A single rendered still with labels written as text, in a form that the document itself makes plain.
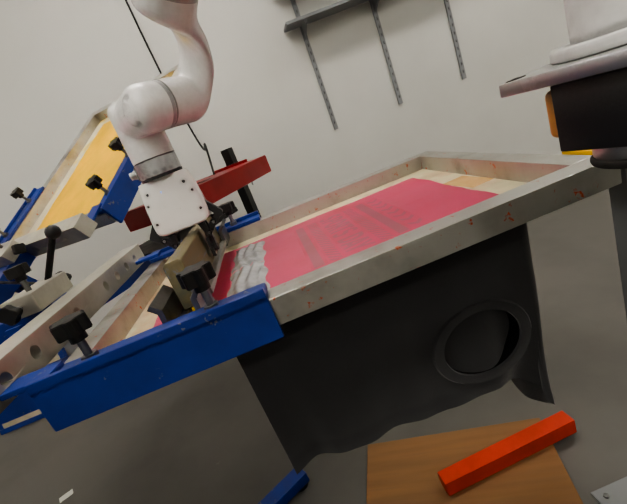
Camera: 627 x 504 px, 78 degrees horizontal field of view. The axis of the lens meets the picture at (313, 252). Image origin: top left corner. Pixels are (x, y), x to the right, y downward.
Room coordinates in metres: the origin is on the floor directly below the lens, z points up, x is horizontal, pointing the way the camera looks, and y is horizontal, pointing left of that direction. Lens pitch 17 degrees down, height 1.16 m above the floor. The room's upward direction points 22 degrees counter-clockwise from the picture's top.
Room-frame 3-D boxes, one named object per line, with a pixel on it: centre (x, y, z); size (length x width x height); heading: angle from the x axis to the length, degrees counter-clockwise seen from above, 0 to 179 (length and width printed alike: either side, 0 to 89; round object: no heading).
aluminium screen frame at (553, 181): (0.74, -0.01, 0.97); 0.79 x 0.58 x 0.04; 92
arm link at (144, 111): (0.70, 0.18, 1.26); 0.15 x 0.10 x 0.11; 49
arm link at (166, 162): (0.74, 0.21, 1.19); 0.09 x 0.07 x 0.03; 92
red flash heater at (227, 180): (1.96, 0.39, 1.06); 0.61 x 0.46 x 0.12; 152
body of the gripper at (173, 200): (0.74, 0.20, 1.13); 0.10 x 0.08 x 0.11; 92
